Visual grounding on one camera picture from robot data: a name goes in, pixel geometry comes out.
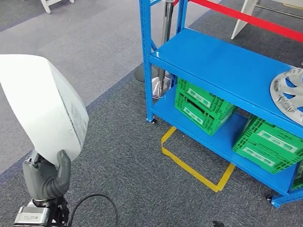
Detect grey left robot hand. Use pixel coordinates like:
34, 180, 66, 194
22, 149, 72, 201

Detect white curved plastic part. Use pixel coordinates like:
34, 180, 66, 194
0, 53, 90, 167

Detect blue metal shelf rack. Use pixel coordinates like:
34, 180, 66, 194
138, 0, 303, 209

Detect white furniture leg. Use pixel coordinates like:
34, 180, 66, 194
39, 0, 75, 15

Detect green plastic crate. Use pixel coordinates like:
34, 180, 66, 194
175, 77, 238, 136
232, 115, 303, 175

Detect white desk with metal bar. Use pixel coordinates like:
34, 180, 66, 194
230, 0, 303, 40

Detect red barrier belt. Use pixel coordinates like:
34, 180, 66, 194
172, 0, 303, 44

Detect grey wheel hubcap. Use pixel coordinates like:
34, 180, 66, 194
270, 67, 303, 127

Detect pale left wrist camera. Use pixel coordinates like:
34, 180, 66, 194
13, 200, 51, 227

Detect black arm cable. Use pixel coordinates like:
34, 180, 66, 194
66, 194, 119, 227

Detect chrome stanchion post with belt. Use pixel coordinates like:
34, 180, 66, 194
151, 0, 175, 100

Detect green crate holding cables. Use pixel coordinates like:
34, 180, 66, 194
292, 160, 303, 191

